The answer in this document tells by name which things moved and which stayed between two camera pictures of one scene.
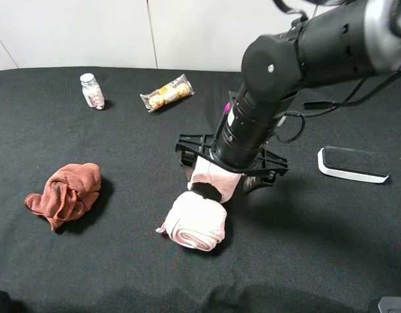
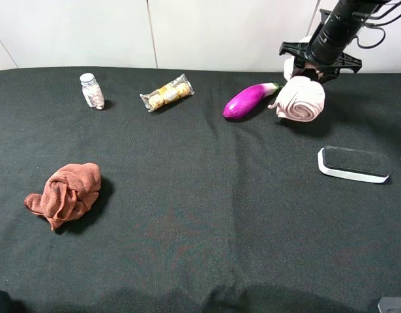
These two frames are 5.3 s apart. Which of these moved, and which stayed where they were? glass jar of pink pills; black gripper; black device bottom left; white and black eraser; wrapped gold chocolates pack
Moved: black gripper
Stayed: black device bottom left; glass jar of pink pills; white and black eraser; wrapped gold chocolates pack
